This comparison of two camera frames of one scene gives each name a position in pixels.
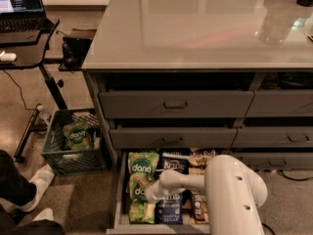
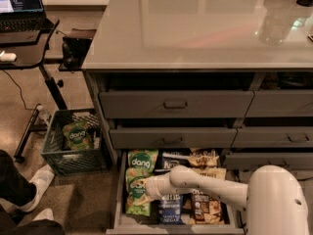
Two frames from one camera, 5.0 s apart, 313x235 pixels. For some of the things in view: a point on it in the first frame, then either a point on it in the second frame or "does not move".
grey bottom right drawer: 276,161 does not move
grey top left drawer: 180,104 does not move
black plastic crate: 76,142 does not move
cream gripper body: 152,192 → 153,186
